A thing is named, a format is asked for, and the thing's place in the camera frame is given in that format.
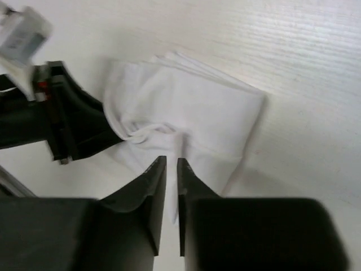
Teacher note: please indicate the white skirt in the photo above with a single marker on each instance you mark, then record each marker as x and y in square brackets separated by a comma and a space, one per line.
[179, 107]

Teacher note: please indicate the aluminium table rail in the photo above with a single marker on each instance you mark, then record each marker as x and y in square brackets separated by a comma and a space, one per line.
[12, 187]

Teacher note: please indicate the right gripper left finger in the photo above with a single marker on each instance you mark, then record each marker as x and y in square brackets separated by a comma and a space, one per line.
[119, 232]

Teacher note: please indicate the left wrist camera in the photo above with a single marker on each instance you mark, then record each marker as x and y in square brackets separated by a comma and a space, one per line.
[23, 33]

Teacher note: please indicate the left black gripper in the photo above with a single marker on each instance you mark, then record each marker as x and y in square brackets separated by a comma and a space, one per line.
[69, 119]

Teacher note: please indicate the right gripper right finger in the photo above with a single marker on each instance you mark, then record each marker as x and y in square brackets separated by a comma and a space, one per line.
[219, 233]

